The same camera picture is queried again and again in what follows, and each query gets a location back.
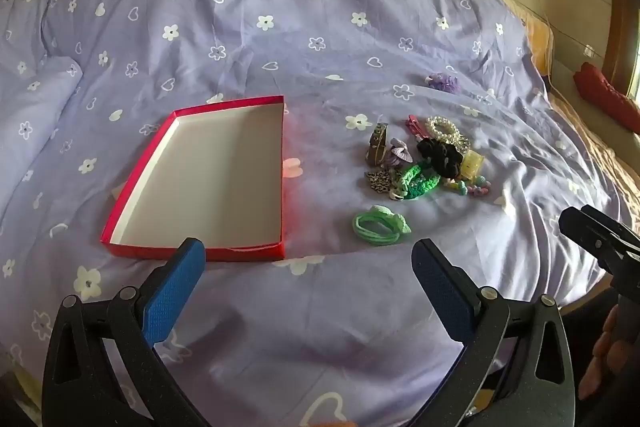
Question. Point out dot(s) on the purple floral bed sheet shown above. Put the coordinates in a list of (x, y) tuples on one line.
[(300, 7)]

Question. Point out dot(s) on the yellow hair claw clip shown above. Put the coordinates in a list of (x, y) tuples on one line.
[(471, 164)]

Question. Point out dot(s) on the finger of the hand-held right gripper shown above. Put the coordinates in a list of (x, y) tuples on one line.
[(595, 242), (612, 219)]

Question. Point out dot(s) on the pink hair clip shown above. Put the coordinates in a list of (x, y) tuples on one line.
[(414, 125)]

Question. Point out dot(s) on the person's right hand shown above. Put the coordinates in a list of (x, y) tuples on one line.
[(600, 357)]

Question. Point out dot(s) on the folded purple floral quilt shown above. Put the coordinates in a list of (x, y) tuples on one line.
[(35, 117)]

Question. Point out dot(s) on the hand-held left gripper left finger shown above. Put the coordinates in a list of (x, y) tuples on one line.
[(172, 287)]

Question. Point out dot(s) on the purple bow hair clip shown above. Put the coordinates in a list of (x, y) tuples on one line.
[(397, 154)]

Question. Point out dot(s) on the red cardboard box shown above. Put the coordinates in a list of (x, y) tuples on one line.
[(225, 177)]

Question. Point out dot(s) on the black scrunchie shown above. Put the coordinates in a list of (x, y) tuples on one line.
[(439, 154)]

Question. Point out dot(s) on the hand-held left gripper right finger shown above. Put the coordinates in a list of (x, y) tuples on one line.
[(442, 292)]

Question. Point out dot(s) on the sparkly rhinestone hair piece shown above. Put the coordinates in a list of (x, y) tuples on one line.
[(382, 183)]

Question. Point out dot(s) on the orange mattress cover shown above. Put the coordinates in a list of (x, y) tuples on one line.
[(590, 157)]

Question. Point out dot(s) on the red cloth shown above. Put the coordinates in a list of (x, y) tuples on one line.
[(605, 99)]

